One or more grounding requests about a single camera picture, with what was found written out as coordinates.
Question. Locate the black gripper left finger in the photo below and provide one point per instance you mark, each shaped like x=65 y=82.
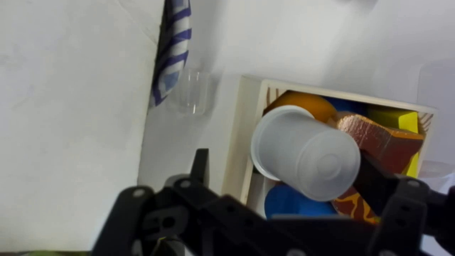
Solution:
x=133 y=218

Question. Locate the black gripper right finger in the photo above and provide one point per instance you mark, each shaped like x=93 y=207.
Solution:
x=403 y=214

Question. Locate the white coffee pod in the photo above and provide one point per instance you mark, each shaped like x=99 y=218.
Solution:
x=304 y=151

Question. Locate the small wooden toy box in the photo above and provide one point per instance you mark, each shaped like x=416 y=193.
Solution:
x=247 y=119

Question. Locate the orange patterned toy block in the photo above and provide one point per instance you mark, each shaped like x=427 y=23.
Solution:
x=353 y=207

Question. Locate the brown wooden toy block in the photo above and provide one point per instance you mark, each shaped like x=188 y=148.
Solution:
x=379 y=137

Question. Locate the yellow toy block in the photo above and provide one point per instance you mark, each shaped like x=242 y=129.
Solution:
x=407 y=123

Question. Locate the blue round toy block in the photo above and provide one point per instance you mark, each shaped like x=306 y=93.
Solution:
x=289 y=201

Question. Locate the clear plastic cup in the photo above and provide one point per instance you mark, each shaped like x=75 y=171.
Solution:
x=194 y=93

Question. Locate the purple white striped cloth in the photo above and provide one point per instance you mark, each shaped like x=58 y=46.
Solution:
x=173 y=48

